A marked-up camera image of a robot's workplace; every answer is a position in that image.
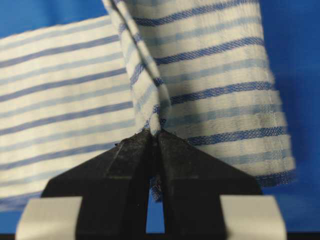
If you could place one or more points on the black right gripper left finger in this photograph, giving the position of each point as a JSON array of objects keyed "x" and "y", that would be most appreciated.
[{"x": 104, "y": 198}]

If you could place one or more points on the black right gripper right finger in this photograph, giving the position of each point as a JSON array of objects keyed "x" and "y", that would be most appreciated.
[{"x": 207, "y": 199}]

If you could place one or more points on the blue white striped towel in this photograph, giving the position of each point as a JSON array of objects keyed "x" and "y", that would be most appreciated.
[{"x": 197, "y": 68}]

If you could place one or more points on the blue table cloth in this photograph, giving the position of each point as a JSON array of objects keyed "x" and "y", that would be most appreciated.
[{"x": 291, "y": 34}]

